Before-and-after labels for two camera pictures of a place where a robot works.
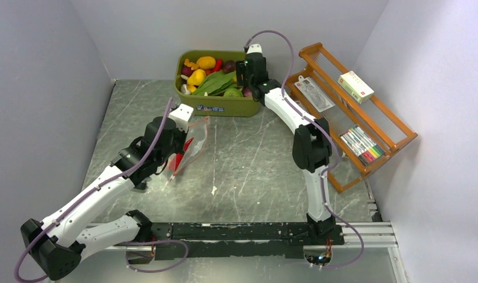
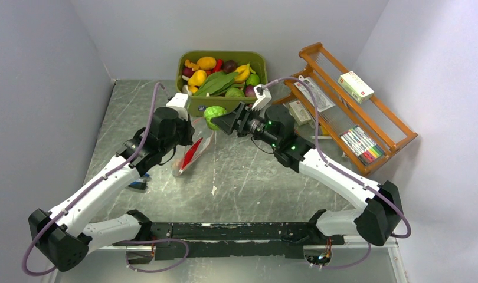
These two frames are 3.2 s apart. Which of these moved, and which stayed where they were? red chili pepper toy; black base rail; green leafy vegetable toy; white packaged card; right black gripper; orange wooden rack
Moved: right black gripper; red chili pepper toy
Stayed: green leafy vegetable toy; white packaged card; orange wooden rack; black base rail
